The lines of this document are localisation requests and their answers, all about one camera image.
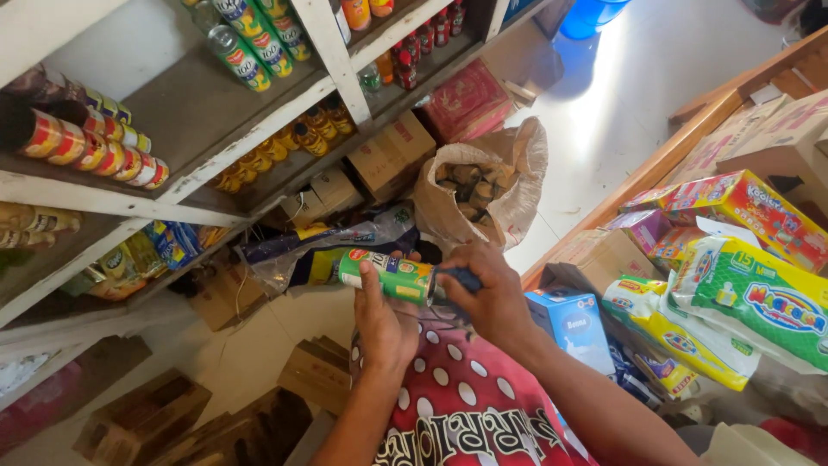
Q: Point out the person's right hand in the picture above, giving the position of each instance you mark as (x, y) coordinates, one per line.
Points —
(495, 298)

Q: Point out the person's left hand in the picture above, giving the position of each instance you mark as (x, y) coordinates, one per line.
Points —
(385, 323)

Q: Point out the person's right fingers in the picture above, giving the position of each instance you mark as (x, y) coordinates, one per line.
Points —
(456, 294)

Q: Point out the dark blue cloth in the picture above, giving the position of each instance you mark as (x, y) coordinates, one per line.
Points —
(464, 279)

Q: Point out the green drink can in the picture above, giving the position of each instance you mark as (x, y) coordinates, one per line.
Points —
(388, 277)

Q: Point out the red polka dot shirt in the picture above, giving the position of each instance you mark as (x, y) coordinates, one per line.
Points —
(466, 401)

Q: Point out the woven sack of brown lumps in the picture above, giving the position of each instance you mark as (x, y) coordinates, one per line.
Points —
(482, 187)

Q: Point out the light blue milk box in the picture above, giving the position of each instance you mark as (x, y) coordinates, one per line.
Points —
(572, 330)

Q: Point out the open brown cardboard box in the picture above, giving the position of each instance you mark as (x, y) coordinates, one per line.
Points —
(598, 259)

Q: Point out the clear plastic bag of packets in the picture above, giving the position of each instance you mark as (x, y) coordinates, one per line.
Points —
(310, 255)

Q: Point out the large brown cardboard carton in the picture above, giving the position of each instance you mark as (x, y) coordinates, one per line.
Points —
(391, 155)

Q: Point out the folded cardboard box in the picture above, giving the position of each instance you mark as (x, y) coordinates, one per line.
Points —
(317, 374)

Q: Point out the small brown cardboard carton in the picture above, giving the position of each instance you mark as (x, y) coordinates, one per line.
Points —
(323, 194)

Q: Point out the dark blue packet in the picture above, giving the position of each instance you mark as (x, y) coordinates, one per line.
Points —
(631, 375)

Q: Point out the red carton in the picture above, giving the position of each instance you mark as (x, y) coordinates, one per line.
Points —
(466, 100)

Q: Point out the purple box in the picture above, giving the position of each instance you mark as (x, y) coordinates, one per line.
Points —
(640, 228)

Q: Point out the orange printed packet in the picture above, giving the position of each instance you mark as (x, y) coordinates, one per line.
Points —
(673, 249)

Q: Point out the row of yellow oil bottles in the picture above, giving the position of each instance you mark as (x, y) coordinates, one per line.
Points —
(284, 145)

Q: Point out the yellow white diaper packet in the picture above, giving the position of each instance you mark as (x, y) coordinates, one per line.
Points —
(679, 336)

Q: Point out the small yellow packet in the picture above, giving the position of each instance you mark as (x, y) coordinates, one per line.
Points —
(669, 375)

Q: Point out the wooden counter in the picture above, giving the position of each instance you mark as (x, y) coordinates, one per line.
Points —
(647, 168)

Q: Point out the clear green label bottle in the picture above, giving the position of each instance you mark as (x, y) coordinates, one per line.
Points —
(370, 79)

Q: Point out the row of red sauce bottles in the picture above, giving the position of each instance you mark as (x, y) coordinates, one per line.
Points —
(424, 39)

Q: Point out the blue yellow packets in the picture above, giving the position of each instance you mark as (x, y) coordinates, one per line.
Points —
(173, 243)

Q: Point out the orange drink bottles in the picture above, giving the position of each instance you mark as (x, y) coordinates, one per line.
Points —
(362, 11)

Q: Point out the colourful printed carton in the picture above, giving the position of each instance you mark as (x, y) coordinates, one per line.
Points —
(750, 207)

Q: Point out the green white diaper packet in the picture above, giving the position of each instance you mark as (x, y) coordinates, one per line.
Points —
(763, 304)

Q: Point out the blue plastic bucket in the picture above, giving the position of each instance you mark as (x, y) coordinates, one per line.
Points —
(592, 16)

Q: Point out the flattened cardboard boxes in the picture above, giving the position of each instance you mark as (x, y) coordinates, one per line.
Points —
(168, 420)

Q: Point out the white wooden shelf rack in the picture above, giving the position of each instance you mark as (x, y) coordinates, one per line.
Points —
(194, 110)

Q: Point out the group of green label bottles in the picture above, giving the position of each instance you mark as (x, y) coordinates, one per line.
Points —
(249, 45)

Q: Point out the pink print cardboard cartons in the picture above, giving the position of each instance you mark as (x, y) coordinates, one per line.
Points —
(770, 139)

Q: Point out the row of red yellow cans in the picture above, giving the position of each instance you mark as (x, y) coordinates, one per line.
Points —
(97, 155)

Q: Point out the gold snack packets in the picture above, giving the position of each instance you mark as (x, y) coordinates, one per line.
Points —
(39, 223)

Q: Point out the red plastic sack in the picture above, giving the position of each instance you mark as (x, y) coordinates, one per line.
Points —
(35, 404)

